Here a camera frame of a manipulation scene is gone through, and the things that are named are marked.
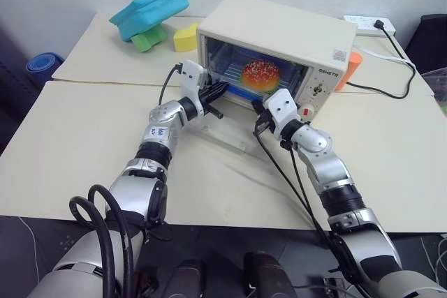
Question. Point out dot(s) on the blue rolled mat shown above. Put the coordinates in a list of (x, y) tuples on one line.
[(42, 66)]

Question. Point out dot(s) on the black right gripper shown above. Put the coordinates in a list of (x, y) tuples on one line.
[(265, 123)]

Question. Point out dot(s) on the orange foam cylinder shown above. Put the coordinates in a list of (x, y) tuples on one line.
[(351, 67)]

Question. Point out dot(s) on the black chair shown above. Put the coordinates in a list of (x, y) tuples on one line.
[(427, 43)]

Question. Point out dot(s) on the dark rounded shape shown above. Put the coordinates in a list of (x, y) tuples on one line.
[(269, 275), (186, 278)]

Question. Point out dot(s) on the clear plastic bag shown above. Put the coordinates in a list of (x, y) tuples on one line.
[(436, 88)]

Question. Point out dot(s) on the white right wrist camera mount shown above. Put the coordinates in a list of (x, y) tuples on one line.
[(283, 107)]

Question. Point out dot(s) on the teal fabric pouch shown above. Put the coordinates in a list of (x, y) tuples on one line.
[(150, 8)]

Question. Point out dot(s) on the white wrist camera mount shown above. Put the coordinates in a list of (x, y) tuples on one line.
[(192, 78), (283, 107)]

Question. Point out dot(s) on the cream toaster oven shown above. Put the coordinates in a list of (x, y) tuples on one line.
[(276, 26)]

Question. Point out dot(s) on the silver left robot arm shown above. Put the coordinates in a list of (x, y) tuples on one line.
[(139, 193)]

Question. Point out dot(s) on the yellow foam block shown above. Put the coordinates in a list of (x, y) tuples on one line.
[(184, 38)]

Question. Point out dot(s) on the toy burger food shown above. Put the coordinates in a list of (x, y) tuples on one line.
[(260, 74)]

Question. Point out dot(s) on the green foam block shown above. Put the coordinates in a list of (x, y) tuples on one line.
[(146, 41)]

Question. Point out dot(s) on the white power strip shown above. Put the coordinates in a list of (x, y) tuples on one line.
[(365, 22)]

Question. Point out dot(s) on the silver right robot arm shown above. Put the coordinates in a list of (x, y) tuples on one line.
[(335, 169)]

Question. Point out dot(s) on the red oven knob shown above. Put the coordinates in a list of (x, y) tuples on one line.
[(308, 110)]

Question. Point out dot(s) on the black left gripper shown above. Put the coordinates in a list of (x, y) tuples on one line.
[(206, 100)]

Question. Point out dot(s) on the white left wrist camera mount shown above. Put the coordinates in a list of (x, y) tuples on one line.
[(192, 78)]

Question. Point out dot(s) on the glass toaster oven door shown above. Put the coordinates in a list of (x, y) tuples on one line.
[(228, 137)]

